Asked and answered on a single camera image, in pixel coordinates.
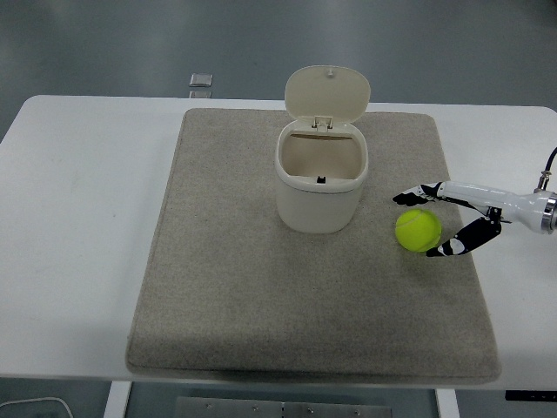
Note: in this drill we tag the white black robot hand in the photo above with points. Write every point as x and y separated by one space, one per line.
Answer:
513 202

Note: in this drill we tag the yellow-green tennis ball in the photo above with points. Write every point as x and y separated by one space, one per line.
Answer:
418 231

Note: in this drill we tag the black table control panel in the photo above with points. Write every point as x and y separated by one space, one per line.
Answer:
531 395

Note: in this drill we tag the cream bin with flip lid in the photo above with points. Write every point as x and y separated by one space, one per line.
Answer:
320 204

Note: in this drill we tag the white table leg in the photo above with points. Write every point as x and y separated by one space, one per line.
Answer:
116 400
446 405

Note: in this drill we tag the beige felt mat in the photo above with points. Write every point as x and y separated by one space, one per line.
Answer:
261 283

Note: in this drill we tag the grey metal plate with screws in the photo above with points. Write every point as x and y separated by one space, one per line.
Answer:
228 409
337 411

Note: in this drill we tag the narrow metal floor plate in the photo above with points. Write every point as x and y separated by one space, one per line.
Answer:
200 94

